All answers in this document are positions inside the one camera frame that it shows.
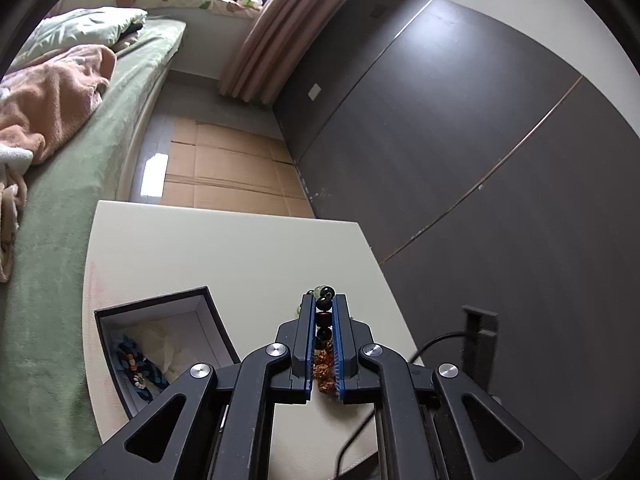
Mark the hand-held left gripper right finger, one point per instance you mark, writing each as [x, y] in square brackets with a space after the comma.
[340, 330]

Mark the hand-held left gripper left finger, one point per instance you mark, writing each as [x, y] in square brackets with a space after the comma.
[308, 327]

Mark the black jewelry box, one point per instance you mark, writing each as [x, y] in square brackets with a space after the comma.
[165, 345]

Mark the white tissue paper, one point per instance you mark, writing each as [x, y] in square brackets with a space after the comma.
[167, 342]

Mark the flattened cardboard sheet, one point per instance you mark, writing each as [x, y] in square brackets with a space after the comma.
[230, 165]

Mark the green bed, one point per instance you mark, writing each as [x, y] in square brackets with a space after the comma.
[65, 210]

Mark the pink curtain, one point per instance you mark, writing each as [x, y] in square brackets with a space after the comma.
[272, 35]

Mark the white towel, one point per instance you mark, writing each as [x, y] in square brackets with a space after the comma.
[15, 156]

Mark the pink blanket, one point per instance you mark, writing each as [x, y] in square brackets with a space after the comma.
[47, 100]

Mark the green pillow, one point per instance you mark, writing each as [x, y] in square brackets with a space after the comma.
[80, 27]

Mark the black wall plug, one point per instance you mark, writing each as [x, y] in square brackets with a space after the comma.
[481, 345]

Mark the white wall socket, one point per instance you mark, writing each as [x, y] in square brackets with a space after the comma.
[314, 91]

